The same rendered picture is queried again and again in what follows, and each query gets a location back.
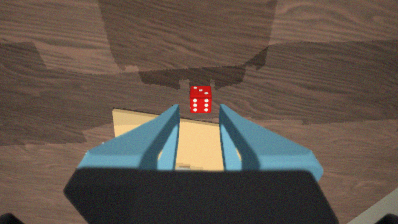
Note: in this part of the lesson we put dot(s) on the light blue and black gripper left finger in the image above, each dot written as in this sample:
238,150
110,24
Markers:
141,146

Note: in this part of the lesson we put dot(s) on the red die with white pips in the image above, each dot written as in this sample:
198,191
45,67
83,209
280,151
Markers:
200,99

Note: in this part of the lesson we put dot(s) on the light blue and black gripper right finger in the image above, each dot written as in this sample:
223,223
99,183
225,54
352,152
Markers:
260,148

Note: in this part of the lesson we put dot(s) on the tan flat mat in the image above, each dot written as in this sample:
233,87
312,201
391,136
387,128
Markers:
199,142

